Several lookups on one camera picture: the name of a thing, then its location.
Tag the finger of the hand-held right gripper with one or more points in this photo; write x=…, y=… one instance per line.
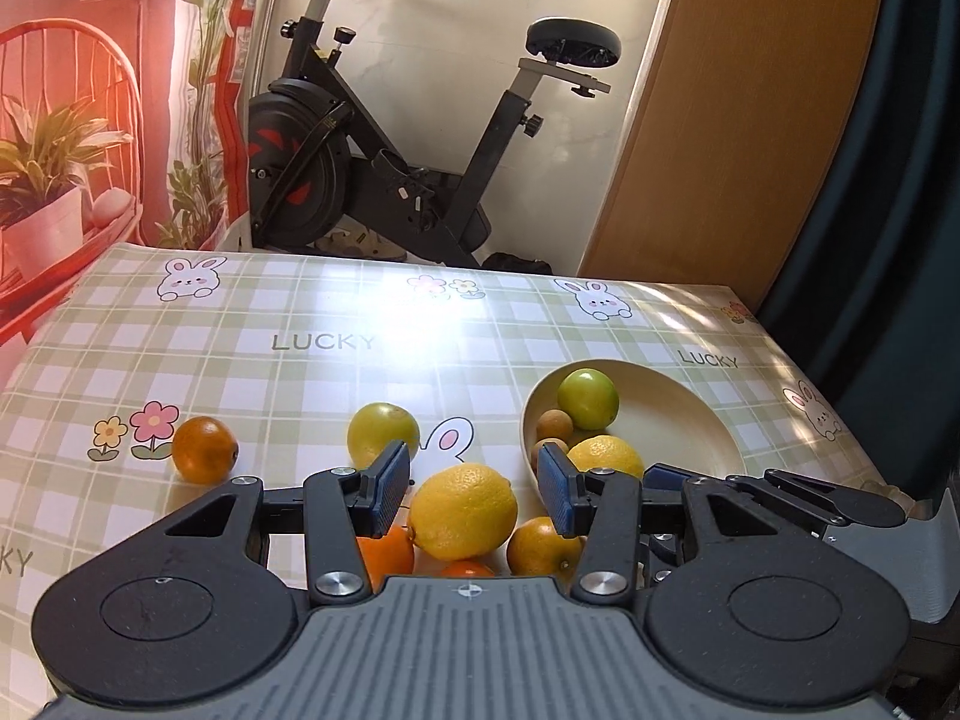
x=660, y=549
x=664, y=473

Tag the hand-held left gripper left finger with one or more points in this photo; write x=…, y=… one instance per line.
x=390, y=491

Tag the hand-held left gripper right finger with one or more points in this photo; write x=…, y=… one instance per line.
x=555, y=491

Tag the small brown fruit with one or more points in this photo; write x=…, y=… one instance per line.
x=535, y=456
x=553, y=424

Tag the cream round plate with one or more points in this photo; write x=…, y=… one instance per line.
x=675, y=420

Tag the mottled green-orange orange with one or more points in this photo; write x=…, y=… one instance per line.
x=540, y=547

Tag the small yellow lemon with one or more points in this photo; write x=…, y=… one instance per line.
x=607, y=454

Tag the yellow-green round fruit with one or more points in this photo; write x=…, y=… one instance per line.
x=379, y=431

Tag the small orange tangerine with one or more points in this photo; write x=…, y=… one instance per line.
x=466, y=570
x=390, y=559

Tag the large yellow lemon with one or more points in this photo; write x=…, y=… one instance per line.
x=463, y=511

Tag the green round fruit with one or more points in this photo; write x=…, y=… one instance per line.
x=587, y=396

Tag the round orange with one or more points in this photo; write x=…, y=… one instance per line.
x=205, y=450

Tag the green checked tablecloth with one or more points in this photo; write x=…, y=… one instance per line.
x=300, y=390

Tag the black exercise bike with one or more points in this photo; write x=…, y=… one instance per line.
x=300, y=157

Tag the wooden panel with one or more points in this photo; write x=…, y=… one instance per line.
x=750, y=127

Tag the dark curtain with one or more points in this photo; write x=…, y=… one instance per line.
x=915, y=165

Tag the printed backdrop cloth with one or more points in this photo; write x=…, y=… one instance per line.
x=75, y=52

